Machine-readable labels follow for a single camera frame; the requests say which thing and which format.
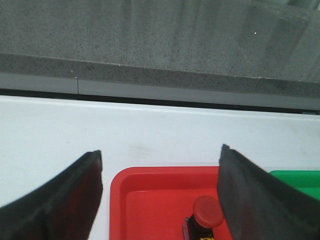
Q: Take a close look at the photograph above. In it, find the green plastic tray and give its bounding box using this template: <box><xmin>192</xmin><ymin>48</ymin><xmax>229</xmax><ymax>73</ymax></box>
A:
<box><xmin>270</xmin><ymin>170</ymin><xmax>320</xmax><ymax>200</ymax></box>

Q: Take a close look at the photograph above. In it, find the red plastic tray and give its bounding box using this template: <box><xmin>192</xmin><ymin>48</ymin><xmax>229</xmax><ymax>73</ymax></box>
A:
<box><xmin>109</xmin><ymin>166</ymin><xmax>219</xmax><ymax>240</ymax></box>

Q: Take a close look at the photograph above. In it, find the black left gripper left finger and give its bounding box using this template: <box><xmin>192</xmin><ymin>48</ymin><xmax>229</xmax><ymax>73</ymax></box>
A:
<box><xmin>0</xmin><ymin>150</ymin><xmax>103</xmax><ymax>240</ymax></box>

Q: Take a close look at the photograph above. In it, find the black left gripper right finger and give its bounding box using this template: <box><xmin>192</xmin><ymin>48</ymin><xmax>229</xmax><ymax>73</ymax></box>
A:
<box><xmin>217</xmin><ymin>144</ymin><xmax>320</xmax><ymax>240</ymax></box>

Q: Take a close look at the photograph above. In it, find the grey stone counter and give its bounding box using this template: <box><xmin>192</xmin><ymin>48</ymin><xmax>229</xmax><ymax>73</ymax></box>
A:
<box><xmin>0</xmin><ymin>0</ymin><xmax>320</xmax><ymax>113</ymax></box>

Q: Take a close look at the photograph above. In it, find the red mushroom push button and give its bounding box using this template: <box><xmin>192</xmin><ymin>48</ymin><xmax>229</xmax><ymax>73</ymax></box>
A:
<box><xmin>182</xmin><ymin>195</ymin><xmax>224</xmax><ymax>240</ymax></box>

